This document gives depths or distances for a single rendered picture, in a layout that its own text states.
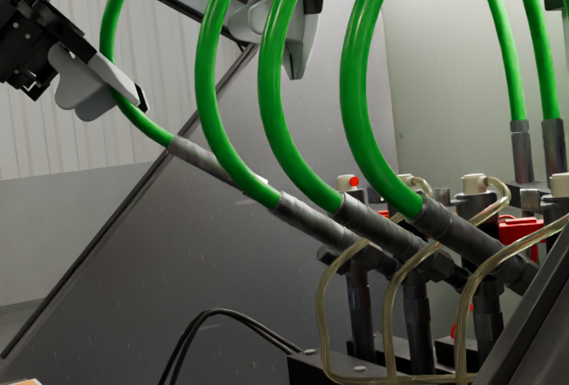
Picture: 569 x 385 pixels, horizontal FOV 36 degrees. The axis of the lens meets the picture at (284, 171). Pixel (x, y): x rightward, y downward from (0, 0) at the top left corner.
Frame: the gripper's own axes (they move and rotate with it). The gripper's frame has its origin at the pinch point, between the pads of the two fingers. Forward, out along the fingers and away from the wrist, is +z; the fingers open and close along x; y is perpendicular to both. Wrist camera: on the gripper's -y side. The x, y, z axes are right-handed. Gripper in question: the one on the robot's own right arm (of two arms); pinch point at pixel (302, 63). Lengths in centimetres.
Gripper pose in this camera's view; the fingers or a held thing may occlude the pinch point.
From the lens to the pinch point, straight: 71.6
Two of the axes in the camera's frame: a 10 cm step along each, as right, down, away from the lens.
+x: 4.8, 0.0, -8.8
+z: 1.1, 9.9, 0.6
